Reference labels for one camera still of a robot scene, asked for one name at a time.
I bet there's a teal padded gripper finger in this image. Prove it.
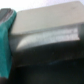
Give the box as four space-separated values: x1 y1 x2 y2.
0 9 16 78

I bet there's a black kcup holder drawer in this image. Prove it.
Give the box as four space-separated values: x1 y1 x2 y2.
9 2 84 79

